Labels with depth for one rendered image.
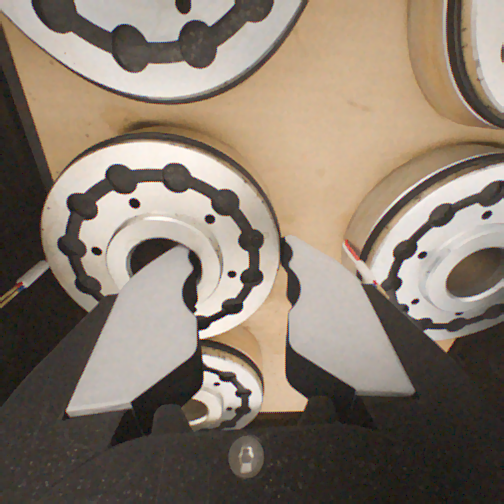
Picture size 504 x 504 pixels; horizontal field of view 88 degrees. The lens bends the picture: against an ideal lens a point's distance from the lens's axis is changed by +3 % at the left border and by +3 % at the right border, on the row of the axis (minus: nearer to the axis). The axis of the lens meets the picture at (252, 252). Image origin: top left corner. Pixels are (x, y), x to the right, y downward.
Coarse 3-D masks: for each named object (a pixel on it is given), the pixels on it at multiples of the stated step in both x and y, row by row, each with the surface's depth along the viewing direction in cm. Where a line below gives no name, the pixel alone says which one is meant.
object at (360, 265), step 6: (348, 246) 14; (348, 252) 13; (354, 252) 13; (354, 258) 13; (360, 264) 12; (360, 270) 12; (366, 270) 12; (366, 276) 12; (372, 276) 11; (372, 282) 11; (378, 288) 11; (384, 294) 10
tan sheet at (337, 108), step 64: (320, 0) 10; (384, 0) 10; (320, 64) 11; (384, 64) 11; (64, 128) 11; (128, 128) 12; (192, 128) 12; (256, 128) 12; (320, 128) 12; (384, 128) 12; (448, 128) 12; (320, 192) 14; (256, 320) 18
